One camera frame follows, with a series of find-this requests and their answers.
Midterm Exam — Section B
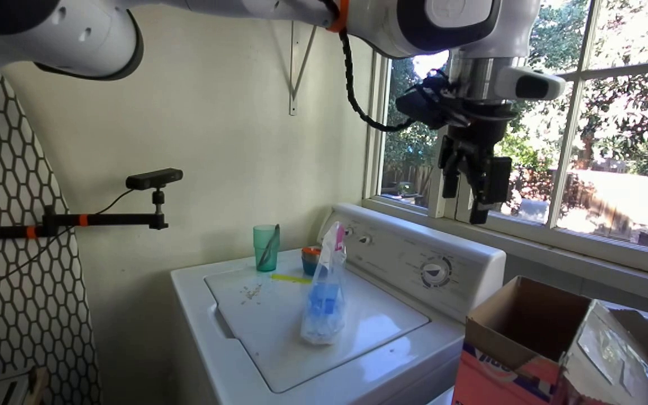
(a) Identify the metal wire shelf bracket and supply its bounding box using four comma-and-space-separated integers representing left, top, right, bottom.
286, 20, 320, 120

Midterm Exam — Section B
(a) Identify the white powder lump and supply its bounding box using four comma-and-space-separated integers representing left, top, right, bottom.
300, 312, 346, 348

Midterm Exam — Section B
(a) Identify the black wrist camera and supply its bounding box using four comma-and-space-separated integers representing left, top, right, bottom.
393, 69, 455, 130

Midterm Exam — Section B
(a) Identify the yellow-green flat utensil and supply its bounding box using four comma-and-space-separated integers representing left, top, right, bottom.
267, 272, 314, 285

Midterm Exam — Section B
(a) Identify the white wooden window frame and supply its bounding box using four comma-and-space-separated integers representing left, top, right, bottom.
360, 0, 648, 279

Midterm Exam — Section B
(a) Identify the black coiled cable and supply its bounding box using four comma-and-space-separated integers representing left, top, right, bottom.
333, 30, 415, 135

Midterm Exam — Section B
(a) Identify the black stereo camera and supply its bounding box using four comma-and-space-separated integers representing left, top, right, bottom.
123, 166, 186, 194

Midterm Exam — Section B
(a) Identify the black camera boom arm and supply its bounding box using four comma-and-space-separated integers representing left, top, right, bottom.
0, 204, 171, 243

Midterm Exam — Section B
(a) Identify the green translucent plastic cup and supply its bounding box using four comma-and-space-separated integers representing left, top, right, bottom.
252, 223, 282, 274

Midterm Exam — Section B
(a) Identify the orange cardboard box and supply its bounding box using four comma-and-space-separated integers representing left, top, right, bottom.
453, 274, 648, 405

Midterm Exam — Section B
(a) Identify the blue bowl with orange rim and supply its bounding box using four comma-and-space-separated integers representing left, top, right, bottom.
300, 246, 324, 279

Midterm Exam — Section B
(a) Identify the honeycomb patterned board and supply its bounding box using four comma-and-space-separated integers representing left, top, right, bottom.
0, 74, 105, 405

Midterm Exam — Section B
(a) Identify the white washing machine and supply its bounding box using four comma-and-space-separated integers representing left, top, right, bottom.
168, 201, 509, 405

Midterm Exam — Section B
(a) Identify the clear plastic zip bag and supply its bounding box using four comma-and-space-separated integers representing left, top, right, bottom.
297, 221, 350, 348

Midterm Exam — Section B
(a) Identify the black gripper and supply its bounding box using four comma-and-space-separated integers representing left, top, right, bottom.
438, 99, 517, 226

